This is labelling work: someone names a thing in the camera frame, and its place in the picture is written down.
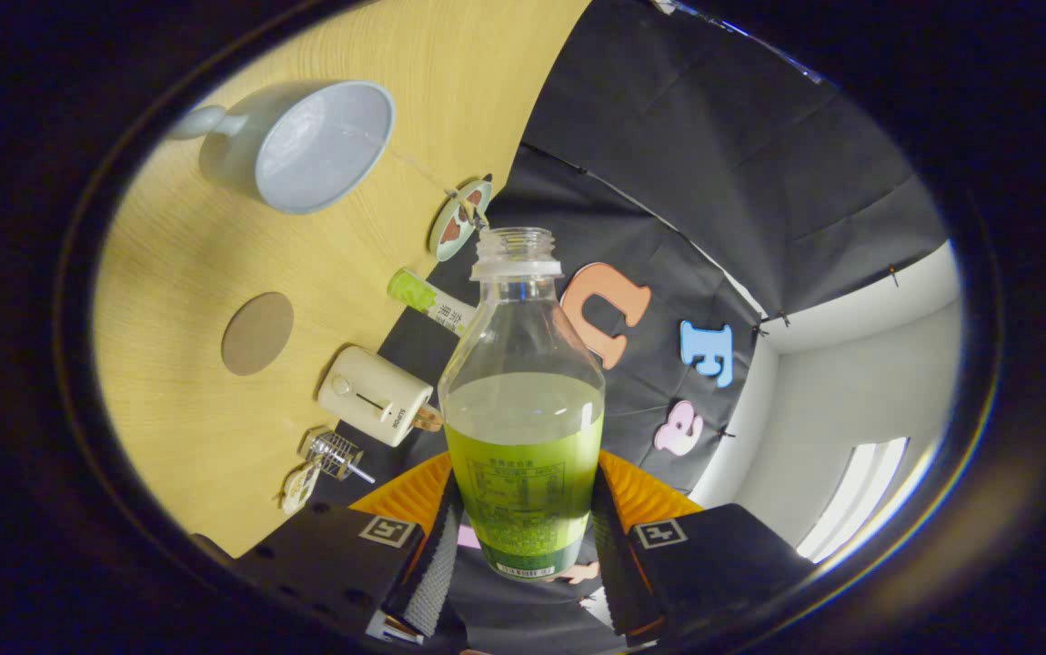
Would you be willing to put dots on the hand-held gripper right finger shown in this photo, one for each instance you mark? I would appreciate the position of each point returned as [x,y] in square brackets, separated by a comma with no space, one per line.
[618,573]

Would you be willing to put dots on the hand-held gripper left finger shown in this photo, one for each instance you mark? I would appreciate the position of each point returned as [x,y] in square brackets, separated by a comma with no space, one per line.
[423,573]

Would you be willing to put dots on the clear juice bottle green label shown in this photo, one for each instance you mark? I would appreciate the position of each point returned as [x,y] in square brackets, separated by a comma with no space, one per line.
[523,428]

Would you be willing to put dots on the round brown coaster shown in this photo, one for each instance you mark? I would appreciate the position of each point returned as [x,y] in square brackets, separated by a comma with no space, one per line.
[257,333]

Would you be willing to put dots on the white cup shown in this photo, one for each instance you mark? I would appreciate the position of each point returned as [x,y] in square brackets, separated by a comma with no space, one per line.
[323,146]

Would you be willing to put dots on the tall slim bottle green label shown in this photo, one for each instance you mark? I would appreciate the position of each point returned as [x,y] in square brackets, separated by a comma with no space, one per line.
[414,291]

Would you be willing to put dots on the white spoon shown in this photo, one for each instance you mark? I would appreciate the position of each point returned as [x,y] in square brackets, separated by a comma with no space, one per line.
[361,474]

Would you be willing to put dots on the white divided dish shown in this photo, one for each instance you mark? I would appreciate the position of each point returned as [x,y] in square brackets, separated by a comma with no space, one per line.
[298,489]

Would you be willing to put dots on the bread slice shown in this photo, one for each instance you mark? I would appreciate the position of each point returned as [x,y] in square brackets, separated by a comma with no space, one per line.
[427,418]

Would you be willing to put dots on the white toaster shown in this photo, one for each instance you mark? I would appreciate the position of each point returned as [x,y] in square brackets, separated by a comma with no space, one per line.
[368,396]

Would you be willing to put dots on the ceiling light panel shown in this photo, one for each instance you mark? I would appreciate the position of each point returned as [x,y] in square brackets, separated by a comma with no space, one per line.
[855,500]

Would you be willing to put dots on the pale green plate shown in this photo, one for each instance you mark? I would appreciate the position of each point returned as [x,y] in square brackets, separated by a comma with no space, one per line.
[441,246]

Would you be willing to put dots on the brown food piece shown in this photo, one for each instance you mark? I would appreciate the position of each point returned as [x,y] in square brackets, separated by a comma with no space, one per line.
[474,196]
[452,232]

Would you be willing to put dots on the wooden table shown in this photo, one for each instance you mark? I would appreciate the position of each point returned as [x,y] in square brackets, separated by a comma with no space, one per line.
[168,273]

